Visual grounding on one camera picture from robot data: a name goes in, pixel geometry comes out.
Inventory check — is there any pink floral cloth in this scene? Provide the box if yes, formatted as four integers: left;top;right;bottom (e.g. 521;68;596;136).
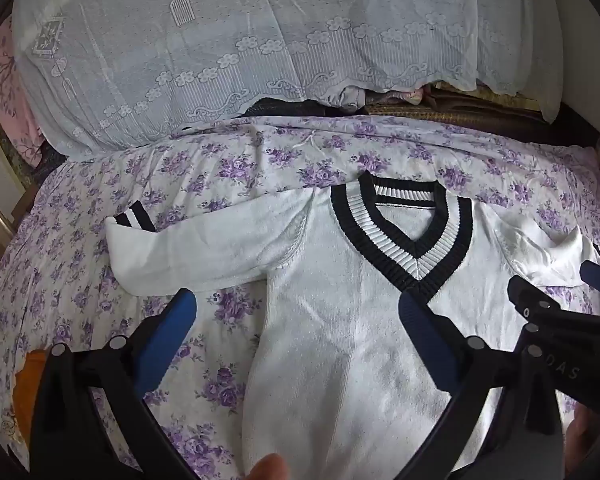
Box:
0;15;46;168

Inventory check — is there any person's right hand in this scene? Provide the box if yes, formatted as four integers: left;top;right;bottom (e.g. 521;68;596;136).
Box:
564;405;600;480

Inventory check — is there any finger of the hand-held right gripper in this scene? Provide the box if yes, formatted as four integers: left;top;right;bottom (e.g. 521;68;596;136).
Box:
506;274;562;322
579;260;600;293

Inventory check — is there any white sweater with black trim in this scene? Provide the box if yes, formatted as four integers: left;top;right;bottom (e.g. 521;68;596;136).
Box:
104;171;600;480

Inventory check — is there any white lace cover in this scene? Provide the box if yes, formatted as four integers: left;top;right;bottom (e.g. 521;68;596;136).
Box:
11;0;573;156

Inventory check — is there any stack of folded blankets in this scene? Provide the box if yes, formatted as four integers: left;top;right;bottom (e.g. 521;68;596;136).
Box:
240;80;561;126

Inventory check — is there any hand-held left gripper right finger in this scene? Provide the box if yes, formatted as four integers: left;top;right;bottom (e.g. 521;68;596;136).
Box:
394;291;567;480

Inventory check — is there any person's left hand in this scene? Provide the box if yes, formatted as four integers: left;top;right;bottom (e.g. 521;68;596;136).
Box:
245;454;292;480

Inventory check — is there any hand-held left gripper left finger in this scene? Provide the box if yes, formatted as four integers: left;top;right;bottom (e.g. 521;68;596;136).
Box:
29;287;199;480

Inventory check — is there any purple floral bedsheet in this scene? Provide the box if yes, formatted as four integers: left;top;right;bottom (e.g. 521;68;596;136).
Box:
0;112;600;480

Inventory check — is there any orange cloth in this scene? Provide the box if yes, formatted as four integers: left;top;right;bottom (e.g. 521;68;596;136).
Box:
11;349;48;441

